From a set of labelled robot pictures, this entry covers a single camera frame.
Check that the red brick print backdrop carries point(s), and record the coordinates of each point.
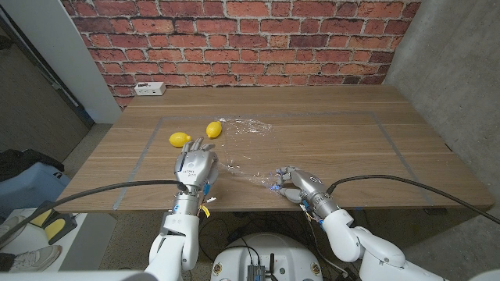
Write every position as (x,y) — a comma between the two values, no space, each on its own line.
(242,47)

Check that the white pillar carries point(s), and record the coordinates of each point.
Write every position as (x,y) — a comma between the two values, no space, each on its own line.
(66,58)

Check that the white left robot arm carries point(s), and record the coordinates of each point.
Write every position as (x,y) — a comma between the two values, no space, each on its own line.
(176,242)

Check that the yellow lemon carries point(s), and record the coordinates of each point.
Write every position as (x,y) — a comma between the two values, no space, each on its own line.
(179,139)
(213,129)

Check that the white power strip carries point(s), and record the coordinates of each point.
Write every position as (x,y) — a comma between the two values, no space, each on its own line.
(150,88)

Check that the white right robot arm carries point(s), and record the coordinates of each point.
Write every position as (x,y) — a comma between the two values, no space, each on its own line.
(343,238)

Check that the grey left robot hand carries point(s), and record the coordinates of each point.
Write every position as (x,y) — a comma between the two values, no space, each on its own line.
(195,168)

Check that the white sneaker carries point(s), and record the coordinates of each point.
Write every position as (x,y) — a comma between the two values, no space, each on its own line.
(35,257)
(9,228)

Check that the yellow black foot pedal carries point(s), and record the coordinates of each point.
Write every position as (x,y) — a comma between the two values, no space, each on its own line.
(54,228)

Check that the clear plastic wrap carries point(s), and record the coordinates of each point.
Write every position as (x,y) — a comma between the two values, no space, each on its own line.
(250,126)

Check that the dark door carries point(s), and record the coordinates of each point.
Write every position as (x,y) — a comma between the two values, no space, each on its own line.
(35,101)

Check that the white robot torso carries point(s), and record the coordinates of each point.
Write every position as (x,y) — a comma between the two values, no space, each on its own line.
(289,253)

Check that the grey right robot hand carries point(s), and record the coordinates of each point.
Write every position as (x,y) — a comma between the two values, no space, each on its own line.
(306,185)

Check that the grey electronics box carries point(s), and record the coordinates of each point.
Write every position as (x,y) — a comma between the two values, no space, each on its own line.
(256,273)

